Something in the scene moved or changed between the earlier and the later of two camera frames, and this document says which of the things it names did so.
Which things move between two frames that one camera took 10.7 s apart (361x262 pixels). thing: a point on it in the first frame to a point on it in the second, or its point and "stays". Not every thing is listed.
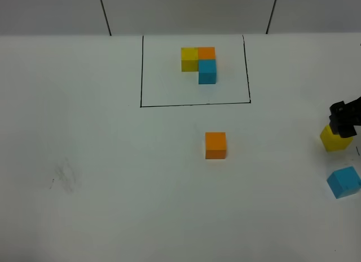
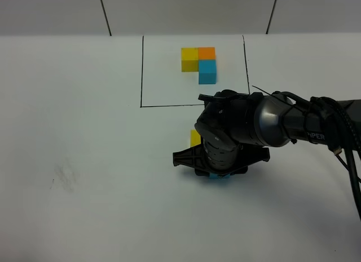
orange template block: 206,53 stays
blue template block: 207,71 stays
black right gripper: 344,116 to 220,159
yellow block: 333,142 to 195,138
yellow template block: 189,59 stays
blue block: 344,182 to 214,177
